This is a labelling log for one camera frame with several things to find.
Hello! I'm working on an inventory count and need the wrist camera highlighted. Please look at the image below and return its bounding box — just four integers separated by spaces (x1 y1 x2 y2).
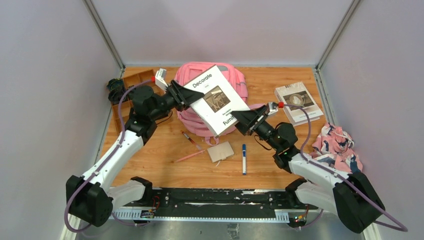
266 102 280 116
154 68 169 92

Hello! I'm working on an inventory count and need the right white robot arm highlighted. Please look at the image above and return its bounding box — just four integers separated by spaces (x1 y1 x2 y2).
231 102 385 234

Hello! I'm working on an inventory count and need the pink patterned cloth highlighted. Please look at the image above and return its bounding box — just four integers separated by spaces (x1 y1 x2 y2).
310 122 363 173

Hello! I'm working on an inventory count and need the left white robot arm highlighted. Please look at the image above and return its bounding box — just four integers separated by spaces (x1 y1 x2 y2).
63 80 204 233

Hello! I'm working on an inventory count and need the red gel pen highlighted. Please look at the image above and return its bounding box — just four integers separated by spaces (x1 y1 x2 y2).
180 130 202 150

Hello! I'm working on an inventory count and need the white Decorate Furniture book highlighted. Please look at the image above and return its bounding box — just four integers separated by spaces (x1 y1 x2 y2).
183 64 250 137

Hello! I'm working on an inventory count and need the purple cable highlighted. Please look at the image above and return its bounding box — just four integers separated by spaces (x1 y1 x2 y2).
63 78 157 234
278 102 409 233

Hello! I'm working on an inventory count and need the dark rolled sock lower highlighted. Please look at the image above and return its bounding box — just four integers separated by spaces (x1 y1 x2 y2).
108 88 126 105

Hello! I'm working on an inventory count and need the white coffee cover book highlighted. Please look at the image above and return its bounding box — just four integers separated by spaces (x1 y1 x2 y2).
274 81 324 126

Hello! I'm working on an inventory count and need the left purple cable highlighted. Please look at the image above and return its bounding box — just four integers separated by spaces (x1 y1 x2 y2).
63 78 157 234

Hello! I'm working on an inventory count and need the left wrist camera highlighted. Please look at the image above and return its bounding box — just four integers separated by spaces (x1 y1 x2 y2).
154 68 169 92

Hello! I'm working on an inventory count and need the pink pen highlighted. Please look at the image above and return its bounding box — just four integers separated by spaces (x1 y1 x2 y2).
173 150 206 163

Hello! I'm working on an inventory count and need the dark rolled sock upper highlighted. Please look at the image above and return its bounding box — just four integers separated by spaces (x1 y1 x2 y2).
106 78 124 92

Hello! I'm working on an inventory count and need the pink school backpack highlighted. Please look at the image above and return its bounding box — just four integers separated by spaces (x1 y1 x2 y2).
174 61 261 145

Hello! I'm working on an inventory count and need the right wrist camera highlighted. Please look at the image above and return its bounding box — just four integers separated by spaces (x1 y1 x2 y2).
266 102 280 116

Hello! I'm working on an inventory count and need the wooden compartment tray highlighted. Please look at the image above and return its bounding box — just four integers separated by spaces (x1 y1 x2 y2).
111 68 161 134

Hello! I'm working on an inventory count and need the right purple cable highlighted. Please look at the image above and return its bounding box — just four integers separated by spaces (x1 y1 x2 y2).
278 102 409 233

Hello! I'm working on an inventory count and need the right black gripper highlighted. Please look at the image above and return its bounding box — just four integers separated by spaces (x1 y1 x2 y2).
230 105 282 152

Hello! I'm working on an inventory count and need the dark rolled sock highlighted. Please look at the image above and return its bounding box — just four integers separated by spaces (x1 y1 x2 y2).
108 88 126 105
106 78 124 92

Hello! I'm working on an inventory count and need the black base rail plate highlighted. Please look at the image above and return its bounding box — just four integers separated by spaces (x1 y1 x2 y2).
126 187 317 222

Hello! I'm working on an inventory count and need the small beige notebook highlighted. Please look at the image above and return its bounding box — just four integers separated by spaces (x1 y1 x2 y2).
207 141 235 163

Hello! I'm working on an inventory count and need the blue white marker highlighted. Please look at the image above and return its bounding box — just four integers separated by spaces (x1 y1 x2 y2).
241 144 247 175

